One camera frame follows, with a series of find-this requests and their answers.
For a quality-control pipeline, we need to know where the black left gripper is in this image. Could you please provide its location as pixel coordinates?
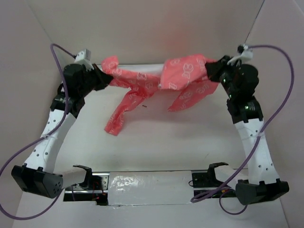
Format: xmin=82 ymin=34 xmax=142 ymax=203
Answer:
xmin=78 ymin=63 xmax=113 ymax=96

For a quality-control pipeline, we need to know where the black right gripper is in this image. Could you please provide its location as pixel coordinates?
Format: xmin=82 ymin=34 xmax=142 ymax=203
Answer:
xmin=204 ymin=54 xmax=239 ymax=95

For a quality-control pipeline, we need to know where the pink hooded jacket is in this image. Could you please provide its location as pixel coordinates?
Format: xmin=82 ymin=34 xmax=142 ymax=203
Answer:
xmin=101 ymin=54 xmax=218 ymax=136

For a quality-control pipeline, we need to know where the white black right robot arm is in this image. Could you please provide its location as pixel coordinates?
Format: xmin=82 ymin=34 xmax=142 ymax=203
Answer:
xmin=205 ymin=56 xmax=289 ymax=205

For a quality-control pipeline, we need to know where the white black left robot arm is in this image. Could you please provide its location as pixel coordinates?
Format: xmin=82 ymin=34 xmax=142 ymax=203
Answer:
xmin=11 ymin=64 xmax=113 ymax=199

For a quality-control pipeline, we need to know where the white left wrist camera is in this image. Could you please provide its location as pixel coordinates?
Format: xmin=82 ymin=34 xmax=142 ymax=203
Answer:
xmin=74 ymin=49 xmax=93 ymax=70

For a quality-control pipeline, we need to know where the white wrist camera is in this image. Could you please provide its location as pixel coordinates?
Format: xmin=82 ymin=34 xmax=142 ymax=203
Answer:
xmin=74 ymin=49 xmax=93 ymax=70
xmin=227 ymin=44 xmax=253 ymax=65

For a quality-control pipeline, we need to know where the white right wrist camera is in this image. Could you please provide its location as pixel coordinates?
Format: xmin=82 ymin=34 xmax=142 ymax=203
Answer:
xmin=227 ymin=44 xmax=253 ymax=65

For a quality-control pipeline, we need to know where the silver base rail with tape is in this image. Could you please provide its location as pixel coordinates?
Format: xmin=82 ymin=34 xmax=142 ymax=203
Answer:
xmin=63 ymin=169 xmax=240 ymax=206

